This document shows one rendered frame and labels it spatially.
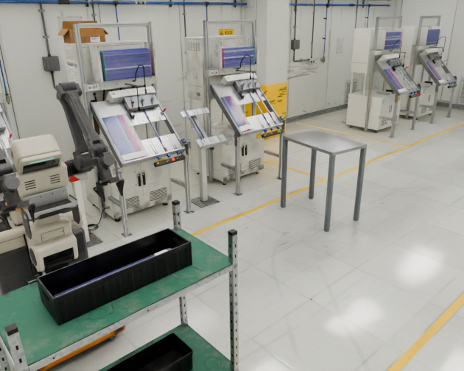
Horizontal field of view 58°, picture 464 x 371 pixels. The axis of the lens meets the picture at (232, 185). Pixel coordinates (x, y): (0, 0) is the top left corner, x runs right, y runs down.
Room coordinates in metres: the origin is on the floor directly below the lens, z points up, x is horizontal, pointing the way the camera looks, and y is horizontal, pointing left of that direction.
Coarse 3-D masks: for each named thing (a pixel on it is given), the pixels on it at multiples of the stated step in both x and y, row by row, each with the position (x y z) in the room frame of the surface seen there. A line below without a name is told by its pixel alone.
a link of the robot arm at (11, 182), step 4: (12, 164) 1.72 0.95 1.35; (4, 176) 1.61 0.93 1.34; (8, 176) 1.61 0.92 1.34; (12, 176) 1.62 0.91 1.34; (4, 180) 1.60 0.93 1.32; (8, 180) 1.60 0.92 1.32; (12, 180) 1.61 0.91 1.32; (16, 180) 1.62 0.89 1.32; (4, 184) 1.59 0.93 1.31; (8, 184) 1.59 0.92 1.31; (12, 184) 1.60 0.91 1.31; (16, 184) 1.61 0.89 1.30; (4, 188) 1.62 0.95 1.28; (8, 188) 1.59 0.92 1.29; (12, 188) 1.59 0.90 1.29
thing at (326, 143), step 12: (300, 132) 4.24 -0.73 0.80; (312, 132) 4.24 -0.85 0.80; (324, 132) 4.23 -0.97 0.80; (300, 144) 3.90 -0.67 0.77; (312, 144) 3.81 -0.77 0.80; (324, 144) 3.80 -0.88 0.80; (336, 144) 3.80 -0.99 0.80; (348, 144) 3.79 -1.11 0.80; (360, 144) 3.78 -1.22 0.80; (312, 156) 4.34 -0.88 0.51; (360, 156) 3.79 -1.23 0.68; (312, 168) 4.33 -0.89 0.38; (360, 168) 3.78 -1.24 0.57; (312, 180) 4.33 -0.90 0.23; (360, 180) 3.77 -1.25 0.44; (312, 192) 4.33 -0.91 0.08; (360, 192) 3.78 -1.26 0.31; (324, 228) 3.57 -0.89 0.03
